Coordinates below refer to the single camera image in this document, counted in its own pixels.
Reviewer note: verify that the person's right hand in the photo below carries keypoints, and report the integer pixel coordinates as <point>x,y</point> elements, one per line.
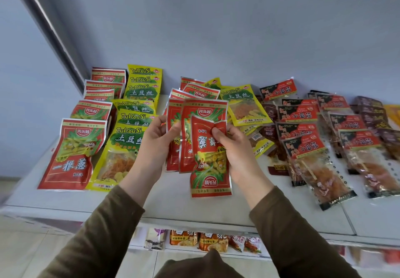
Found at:
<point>243,165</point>

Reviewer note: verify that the person's left hand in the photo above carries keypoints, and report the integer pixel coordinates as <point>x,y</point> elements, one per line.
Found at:
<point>153,152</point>

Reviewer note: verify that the red foil snack packet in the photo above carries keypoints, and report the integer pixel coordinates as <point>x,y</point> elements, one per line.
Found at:
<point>90,111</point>
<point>107,76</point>
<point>104,85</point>
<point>68,168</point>
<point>203,109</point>
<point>98,96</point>
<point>173,159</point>
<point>206,174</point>

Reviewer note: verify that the yellow green snack packet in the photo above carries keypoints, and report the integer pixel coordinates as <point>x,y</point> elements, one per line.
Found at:
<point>145,70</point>
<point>132,106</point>
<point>136,119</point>
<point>142,91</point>
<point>145,79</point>
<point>112,165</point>

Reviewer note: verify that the white metal shelf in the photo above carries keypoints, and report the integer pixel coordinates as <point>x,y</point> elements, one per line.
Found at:
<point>175,206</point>

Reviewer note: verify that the pile of black red snacks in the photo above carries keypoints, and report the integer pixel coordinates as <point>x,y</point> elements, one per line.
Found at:
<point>300,146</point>

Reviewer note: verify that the pile of yellow snack packets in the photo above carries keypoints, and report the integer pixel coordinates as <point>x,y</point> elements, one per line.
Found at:
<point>243,106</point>

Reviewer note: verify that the row of white red snacks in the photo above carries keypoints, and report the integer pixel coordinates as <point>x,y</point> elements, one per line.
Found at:
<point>245,245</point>

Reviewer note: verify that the white purple snack packet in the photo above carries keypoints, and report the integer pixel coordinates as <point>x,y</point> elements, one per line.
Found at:
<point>154,239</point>

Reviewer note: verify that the stack of maroon snacks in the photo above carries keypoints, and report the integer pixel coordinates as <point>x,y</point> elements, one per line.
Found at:
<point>372,112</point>

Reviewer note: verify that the row of orange clear snacks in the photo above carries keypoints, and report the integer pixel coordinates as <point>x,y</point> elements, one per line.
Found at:
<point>393,116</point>

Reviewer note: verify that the person's right forearm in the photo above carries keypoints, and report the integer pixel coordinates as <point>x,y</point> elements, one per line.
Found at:
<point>297,240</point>

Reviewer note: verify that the person's left forearm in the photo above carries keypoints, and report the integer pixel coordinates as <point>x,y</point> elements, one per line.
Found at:
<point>93,240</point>

